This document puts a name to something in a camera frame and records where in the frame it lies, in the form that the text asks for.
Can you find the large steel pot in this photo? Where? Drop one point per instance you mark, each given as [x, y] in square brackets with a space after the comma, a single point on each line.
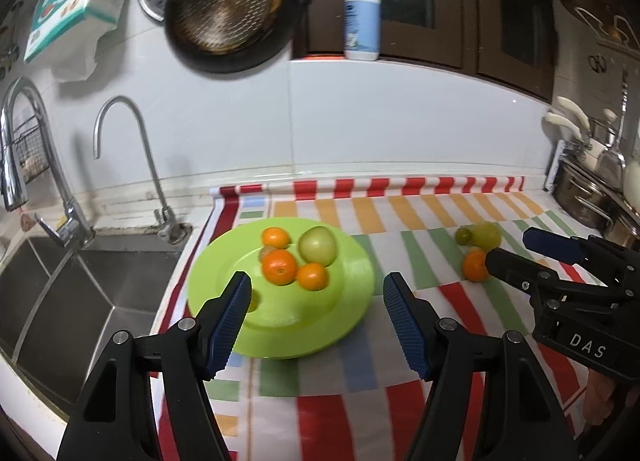
[580, 196]

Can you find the lidded steel pot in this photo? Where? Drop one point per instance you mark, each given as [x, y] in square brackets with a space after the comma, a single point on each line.
[597, 135]

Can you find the green apple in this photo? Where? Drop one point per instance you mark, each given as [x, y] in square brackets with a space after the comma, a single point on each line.
[317, 246]

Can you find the thin gooseneck faucet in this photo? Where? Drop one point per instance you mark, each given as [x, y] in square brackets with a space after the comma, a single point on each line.
[167, 222]

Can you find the metal spatula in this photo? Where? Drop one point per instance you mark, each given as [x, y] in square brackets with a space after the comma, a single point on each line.
[612, 166]

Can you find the black scissors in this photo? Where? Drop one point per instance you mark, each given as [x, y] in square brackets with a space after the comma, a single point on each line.
[597, 64]

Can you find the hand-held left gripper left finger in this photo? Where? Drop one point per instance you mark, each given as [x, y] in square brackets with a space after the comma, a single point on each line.
[230, 326]

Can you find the small green tomato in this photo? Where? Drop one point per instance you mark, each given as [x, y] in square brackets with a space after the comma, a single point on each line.
[463, 236]

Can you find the yellow-green apple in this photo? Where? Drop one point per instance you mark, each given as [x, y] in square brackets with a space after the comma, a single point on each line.
[487, 235]

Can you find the large chrome faucet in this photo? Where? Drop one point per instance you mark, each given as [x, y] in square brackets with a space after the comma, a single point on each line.
[75, 227]

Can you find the large orange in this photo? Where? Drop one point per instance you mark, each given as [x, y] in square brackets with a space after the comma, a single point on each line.
[279, 267]

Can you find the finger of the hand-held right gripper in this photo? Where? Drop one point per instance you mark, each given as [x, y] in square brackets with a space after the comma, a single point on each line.
[550, 244]
[515, 271]

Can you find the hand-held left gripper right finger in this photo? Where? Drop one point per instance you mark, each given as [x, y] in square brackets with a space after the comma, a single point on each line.
[407, 326]

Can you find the black frying pan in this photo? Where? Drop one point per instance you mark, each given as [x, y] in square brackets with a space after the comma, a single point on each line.
[240, 57]

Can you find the white blue pump bottle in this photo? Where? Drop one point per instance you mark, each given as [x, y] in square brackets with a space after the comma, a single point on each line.
[362, 16]

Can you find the white ceramic pitcher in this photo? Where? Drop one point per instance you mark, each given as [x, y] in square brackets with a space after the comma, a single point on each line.
[634, 181]

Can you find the dark brown window sash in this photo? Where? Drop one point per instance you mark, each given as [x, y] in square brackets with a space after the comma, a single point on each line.
[540, 41]
[450, 16]

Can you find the striped colourful tablecloth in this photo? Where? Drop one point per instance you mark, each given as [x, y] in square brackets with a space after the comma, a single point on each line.
[350, 391]

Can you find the steel kitchen sink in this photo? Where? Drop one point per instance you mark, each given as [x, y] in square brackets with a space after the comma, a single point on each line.
[100, 291]

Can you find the green plate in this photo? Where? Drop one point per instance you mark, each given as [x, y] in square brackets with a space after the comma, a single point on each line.
[345, 291]

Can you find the small orange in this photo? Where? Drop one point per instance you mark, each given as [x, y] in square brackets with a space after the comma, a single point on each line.
[474, 267]
[312, 276]
[276, 237]

